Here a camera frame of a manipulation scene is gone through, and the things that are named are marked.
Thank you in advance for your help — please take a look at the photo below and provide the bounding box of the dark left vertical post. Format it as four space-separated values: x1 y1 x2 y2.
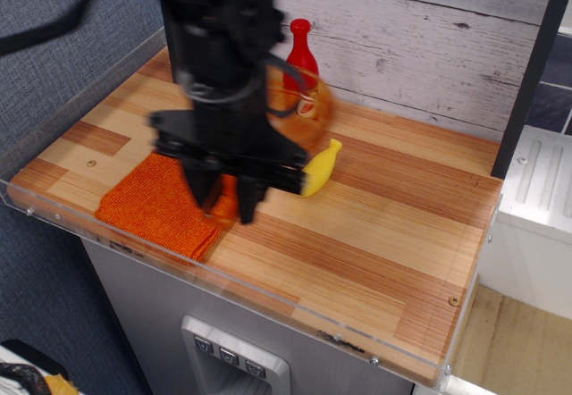
160 0 185 85

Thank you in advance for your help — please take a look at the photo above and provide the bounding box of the amber plastic measuring cup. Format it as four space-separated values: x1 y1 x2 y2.
203 64 339 231

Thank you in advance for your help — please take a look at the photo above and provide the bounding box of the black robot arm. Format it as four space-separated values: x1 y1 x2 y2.
149 0 307 223

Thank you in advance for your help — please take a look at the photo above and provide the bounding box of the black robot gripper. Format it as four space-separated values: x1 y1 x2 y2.
149 77 304 224

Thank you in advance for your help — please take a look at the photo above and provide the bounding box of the yellow object at corner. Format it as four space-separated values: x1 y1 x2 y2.
44 374 81 395

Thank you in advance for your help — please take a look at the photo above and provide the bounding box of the yellow toy banana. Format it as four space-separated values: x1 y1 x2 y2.
300 139 342 198

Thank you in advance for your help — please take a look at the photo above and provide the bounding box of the white toy sink counter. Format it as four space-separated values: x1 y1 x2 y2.
478 126 571 318

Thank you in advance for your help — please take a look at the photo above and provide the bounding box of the dark right vertical post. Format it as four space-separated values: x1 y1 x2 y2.
491 0 569 180

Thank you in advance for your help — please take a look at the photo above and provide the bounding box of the clear acrylic table guard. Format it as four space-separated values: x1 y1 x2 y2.
8 50 501 388

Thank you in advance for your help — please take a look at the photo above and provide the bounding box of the orange knitted cloth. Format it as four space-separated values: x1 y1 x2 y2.
96 153 238 261

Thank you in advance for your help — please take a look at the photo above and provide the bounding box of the dark vertical post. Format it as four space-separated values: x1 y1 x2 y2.
160 0 185 85
491 0 569 180

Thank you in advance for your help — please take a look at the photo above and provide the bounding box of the black braided cable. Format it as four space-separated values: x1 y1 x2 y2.
0 0 97 56

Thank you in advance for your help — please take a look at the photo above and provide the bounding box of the silver toy fridge cabinet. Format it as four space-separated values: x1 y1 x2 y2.
85 240 414 394

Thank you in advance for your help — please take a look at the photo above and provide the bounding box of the silver water dispenser panel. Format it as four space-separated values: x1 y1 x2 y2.
181 315 291 394

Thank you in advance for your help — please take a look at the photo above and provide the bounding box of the red hot sauce bottle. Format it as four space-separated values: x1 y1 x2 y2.
282 18 319 102

